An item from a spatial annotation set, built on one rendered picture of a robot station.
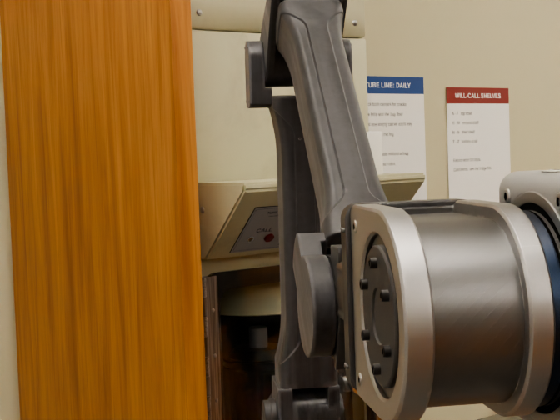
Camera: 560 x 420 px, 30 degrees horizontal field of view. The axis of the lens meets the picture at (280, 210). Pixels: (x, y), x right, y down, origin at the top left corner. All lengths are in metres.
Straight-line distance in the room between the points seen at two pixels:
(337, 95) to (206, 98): 0.49
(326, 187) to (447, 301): 0.31
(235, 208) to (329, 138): 0.44
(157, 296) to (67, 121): 0.32
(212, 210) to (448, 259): 0.81
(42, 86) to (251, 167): 0.34
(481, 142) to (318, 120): 1.53
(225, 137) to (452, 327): 0.89
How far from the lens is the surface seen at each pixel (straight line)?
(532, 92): 2.56
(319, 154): 0.87
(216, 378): 1.41
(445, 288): 0.55
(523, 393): 0.58
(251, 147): 1.43
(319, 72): 0.94
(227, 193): 1.31
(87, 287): 1.48
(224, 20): 1.42
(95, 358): 1.48
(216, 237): 1.34
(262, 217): 1.34
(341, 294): 0.69
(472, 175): 2.38
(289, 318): 1.11
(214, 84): 1.40
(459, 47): 2.38
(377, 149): 1.47
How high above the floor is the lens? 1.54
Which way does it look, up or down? 3 degrees down
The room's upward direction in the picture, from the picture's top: 2 degrees counter-clockwise
